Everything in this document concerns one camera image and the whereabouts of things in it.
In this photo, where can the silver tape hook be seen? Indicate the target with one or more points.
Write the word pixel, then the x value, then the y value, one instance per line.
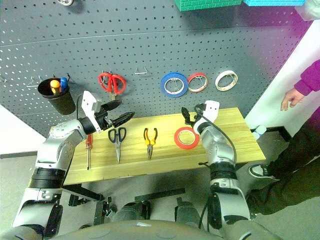
pixel 234 78
pixel 200 81
pixel 175 83

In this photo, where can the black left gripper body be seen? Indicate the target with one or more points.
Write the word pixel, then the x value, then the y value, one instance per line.
pixel 103 120

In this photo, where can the black and white sneaker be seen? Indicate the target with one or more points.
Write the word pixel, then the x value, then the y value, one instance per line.
pixel 261 171

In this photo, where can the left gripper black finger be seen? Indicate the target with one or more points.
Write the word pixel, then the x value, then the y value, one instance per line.
pixel 112 105
pixel 123 119

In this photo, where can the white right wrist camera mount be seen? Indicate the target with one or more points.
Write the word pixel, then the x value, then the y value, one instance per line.
pixel 211 108

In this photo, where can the cyan box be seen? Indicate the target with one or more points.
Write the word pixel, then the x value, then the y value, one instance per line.
pixel 272 2

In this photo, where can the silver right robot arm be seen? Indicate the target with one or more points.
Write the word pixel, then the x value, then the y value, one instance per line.
pixel 215 145

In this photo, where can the green brick-pattern box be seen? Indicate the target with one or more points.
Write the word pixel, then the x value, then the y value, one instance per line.
pixel 200 5

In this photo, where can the white tape roll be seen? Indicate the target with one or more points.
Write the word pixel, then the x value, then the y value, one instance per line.
pixel 217 83

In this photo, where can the clear plastic bag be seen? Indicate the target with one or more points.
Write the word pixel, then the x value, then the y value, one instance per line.
pixel 308 10

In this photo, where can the silver double scissors hook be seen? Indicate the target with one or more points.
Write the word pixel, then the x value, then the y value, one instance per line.
pixel 109 72

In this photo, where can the large red tape roll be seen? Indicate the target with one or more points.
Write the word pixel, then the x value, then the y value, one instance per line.
pixel 177 140

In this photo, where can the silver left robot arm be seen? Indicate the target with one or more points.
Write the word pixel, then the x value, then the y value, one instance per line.
pixel 60 140

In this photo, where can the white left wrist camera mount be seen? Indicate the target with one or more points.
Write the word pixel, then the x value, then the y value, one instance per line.
pixel 87 102

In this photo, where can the grey pegboard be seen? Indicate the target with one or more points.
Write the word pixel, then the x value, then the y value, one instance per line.
pixel 150 37

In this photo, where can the black pegboard hook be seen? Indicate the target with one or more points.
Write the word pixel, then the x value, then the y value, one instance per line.
pixel 54 75
pixel 69 78

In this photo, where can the small red tape roll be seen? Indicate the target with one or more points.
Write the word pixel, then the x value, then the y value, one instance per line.
pixel 197 74

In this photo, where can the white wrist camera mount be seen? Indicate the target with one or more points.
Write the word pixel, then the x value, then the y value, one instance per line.
pixel 211 108
pixel 87 102

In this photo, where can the grey left robot leg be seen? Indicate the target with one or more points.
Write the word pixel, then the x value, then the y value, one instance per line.
pixel 132 211

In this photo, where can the bare hand of bystander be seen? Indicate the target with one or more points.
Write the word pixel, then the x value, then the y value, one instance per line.
pixel 293 98

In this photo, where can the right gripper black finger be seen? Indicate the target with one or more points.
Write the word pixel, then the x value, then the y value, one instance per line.
pixel 186 113

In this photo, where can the grey robot leg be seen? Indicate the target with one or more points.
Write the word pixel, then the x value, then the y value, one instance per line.
pixel 187 211
pixel 132 211

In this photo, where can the bystander's dark trousers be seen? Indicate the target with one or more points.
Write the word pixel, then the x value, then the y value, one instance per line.
pixel 295 175

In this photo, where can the black plastic tool cup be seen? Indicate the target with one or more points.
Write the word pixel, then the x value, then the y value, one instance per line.
pixel 62 102

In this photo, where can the purple-sleeved forearm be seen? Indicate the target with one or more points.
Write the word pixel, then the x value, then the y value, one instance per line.
pixel 310 77

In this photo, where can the grey robot torso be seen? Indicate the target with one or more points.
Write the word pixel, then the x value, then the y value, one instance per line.
pixel 140 231

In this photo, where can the blue tape roll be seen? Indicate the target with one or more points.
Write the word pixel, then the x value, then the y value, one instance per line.
pixel 163 85

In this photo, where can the grey right robot leg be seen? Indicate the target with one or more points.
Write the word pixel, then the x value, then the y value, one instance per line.
pixel 187 211

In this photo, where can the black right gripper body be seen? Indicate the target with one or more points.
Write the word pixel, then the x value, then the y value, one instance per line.
pixel 192 119

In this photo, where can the clear water bottle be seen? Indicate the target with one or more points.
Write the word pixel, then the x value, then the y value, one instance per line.
pixel 259 131

